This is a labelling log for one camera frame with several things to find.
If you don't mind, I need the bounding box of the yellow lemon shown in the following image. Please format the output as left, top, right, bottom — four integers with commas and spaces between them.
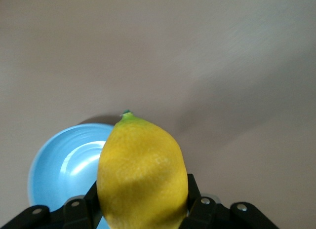
96, 110, 190, 229

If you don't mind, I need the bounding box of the blue plate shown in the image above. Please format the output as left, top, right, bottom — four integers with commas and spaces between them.
27, 122, 116, 229

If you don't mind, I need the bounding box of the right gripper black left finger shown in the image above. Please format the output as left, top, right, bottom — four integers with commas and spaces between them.
0, 182, 103, 229

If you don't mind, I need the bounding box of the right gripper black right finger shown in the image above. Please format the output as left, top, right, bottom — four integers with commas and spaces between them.
181, 174, 279, 229

